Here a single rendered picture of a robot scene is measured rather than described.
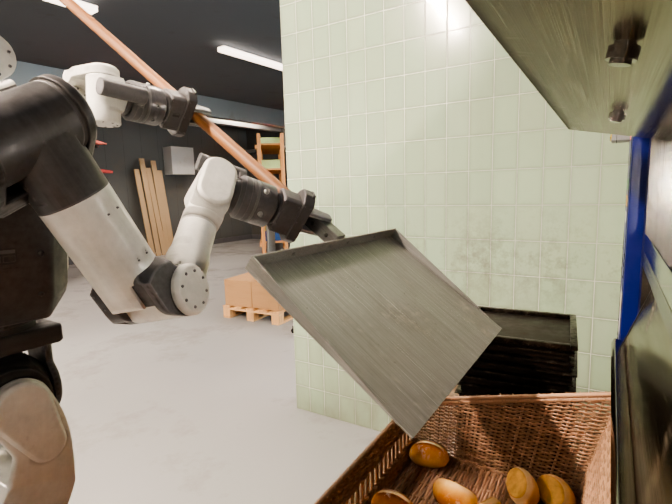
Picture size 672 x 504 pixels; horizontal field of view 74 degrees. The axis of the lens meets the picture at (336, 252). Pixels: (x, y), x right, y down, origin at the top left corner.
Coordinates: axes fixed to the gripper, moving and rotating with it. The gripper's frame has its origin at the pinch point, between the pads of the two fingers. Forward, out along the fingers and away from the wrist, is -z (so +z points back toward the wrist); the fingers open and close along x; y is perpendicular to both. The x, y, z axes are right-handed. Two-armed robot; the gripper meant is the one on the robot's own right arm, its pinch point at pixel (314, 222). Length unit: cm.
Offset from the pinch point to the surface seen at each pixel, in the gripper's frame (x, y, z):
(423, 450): 36, 29, -44
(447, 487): 29, 42, -38
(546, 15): -44, 53, 21
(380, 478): 40, 34, -30
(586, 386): 32, -1, -147
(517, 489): 23, 46, -52
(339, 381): 120, -68, -99
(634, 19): -46, 56, 18
